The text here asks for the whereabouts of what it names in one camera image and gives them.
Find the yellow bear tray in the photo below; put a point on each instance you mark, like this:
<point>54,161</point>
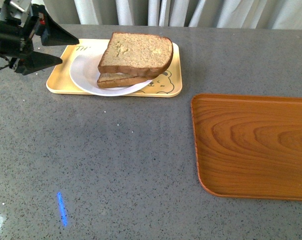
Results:
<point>166,85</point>

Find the brown wood-grain tray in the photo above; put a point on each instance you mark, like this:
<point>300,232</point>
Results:
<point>248,146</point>

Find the white round plate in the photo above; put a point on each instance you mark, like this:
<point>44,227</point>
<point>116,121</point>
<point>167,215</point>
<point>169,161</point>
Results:
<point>84,72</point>

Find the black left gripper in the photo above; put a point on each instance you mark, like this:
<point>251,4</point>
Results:
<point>16,45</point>

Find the grey curtain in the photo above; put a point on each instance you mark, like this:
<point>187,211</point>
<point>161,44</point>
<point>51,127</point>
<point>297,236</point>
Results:
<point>238,14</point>

